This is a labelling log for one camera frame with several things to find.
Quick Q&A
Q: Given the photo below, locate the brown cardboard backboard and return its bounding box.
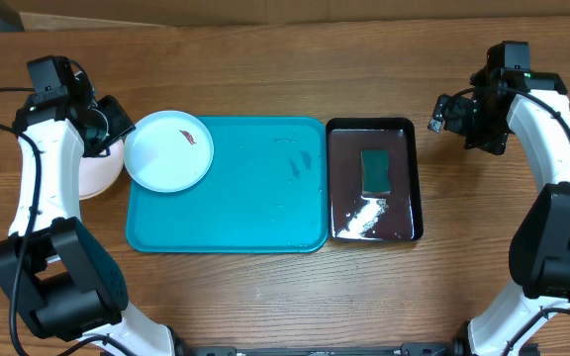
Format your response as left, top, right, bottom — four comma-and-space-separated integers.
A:
8, 0, 570, 26

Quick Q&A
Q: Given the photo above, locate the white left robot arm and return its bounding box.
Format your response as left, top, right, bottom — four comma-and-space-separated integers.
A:
0, 72, 187, 355

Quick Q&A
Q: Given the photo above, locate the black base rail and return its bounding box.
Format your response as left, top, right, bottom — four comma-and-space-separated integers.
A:
186, 339, 470, 356

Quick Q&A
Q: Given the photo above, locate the light blue plate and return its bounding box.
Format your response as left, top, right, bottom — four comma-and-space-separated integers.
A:
124, 110, 215, 193

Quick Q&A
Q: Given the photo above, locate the teal plastic tray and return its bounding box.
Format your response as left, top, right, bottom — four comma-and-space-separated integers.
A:
125, 117, 329, 253

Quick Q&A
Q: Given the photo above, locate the green sponge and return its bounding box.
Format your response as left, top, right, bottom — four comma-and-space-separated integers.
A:
360, 150, 391, 196

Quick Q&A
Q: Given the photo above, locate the black water tray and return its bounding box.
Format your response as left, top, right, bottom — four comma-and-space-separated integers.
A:
326, 118, 424, 242

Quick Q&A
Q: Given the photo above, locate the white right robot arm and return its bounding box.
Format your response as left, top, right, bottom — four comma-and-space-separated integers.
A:
428, 67, 570, 355

